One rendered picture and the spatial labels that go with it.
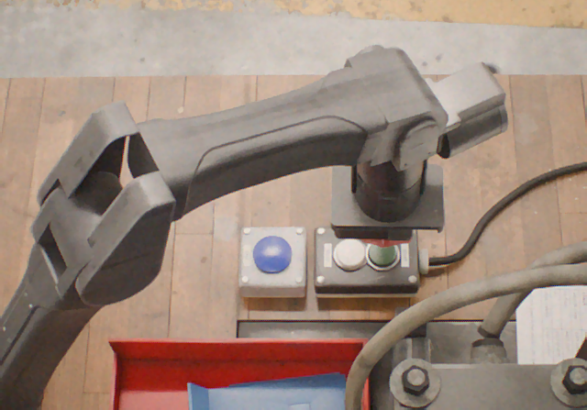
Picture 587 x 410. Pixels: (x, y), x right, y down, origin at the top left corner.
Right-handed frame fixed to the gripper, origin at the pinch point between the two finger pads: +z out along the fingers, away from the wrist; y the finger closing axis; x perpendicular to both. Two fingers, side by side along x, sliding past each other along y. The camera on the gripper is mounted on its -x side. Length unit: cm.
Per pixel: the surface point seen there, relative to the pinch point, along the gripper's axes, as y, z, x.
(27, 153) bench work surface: 39.3, 7.5, -13.1
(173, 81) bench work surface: 23.6, 7.5, -22.8
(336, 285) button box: 4.6, 4.7, 3.2
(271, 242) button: 11.3, 3.8, -1.0
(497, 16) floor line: -28, 97, -99
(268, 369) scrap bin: 11.2, 7.1, 11.3
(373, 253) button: 0.9, 3.7, 0.0
